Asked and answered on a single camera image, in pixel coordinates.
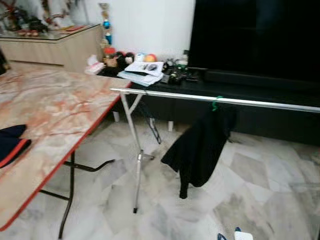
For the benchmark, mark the blue plastic hanger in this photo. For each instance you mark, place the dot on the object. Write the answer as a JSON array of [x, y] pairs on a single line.
[[221, 236]]

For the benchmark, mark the green plastic hanger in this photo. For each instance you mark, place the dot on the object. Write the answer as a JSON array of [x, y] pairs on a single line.
[[215, 104]]

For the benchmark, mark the black TV cabinet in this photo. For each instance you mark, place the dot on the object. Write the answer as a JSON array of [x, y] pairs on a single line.
[[270, 120]]

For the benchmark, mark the black soundbar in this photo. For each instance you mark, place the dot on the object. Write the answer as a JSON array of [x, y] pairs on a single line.
[[260, 80]]

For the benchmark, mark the black television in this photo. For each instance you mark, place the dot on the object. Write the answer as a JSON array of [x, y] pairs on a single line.
[[255, 35]]

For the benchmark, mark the black printed t-shirt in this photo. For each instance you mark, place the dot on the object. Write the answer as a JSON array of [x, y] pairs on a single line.
[[200, 150]]

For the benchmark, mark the metal clothes rack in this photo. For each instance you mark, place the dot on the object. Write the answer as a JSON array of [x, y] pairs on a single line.
[[175, 96]]

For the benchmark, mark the bottle with green label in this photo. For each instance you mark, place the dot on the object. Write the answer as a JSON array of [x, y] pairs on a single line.
[[184, 59]]

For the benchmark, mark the orange plush ball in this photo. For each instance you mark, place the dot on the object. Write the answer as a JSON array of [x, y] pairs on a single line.
[[150, 58]]

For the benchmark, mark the stack of white papers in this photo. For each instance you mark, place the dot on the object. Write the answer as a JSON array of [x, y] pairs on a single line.
[[142, 72]]

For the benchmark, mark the white and blue plush ball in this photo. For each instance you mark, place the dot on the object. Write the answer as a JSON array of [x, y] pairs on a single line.
[[139, 57]]

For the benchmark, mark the black mouse plush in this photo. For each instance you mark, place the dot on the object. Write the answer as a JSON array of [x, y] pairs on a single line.
[[125, 58]]

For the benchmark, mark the jar with red lid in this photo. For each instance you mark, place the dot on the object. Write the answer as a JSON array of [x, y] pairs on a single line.
[[110, 57]]

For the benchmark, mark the pink tissue pack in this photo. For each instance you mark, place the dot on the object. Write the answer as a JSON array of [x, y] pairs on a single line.
[[94, 66]]

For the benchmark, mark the gold and blue trophy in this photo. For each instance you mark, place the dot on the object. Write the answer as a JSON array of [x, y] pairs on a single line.
[[106, 25]]

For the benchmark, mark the red tray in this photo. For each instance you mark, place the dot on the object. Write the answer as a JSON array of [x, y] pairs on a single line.
[[74, 28]]

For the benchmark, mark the marble folding table red edge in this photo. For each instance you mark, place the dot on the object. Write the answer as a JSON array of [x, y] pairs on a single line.
[[45, 115]]

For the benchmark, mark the light wooden sideboard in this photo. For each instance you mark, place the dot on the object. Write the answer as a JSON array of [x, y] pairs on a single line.
[[50, 50]]

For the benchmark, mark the white porcelain figurine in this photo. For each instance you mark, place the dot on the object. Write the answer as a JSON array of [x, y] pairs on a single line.
[[57, 12]]

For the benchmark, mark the dark figurine group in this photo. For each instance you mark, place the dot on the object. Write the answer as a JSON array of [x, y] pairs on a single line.
[[25, 22]]

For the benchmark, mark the navy garment with red trim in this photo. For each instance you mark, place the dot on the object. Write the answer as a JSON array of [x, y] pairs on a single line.
[[10, 142]]

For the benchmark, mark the black camera gadget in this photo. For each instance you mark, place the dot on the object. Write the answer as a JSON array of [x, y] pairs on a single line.
[[176, 77]]

